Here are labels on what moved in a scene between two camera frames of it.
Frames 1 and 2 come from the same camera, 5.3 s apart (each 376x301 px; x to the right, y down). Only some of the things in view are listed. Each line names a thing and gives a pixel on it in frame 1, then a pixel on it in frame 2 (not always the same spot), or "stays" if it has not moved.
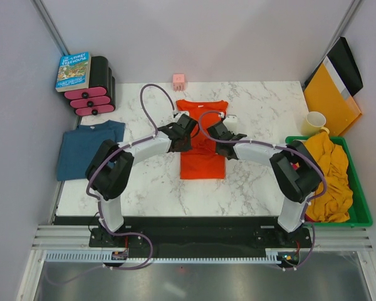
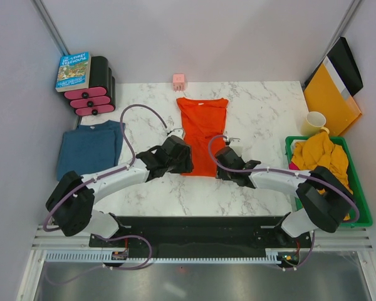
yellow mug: (313, 124) stays
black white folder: (341, 64) stays
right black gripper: (217, 151) -> (220, 174)
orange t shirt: (202, 161) stays
